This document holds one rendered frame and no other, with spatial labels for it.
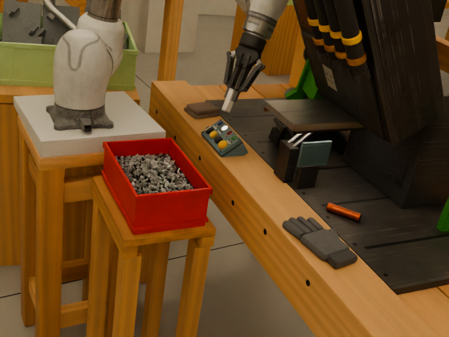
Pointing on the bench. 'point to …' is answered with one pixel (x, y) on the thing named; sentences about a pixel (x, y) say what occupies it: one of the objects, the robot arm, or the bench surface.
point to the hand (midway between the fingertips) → (229, 100)
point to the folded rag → (202, 109)
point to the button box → (234, 147)
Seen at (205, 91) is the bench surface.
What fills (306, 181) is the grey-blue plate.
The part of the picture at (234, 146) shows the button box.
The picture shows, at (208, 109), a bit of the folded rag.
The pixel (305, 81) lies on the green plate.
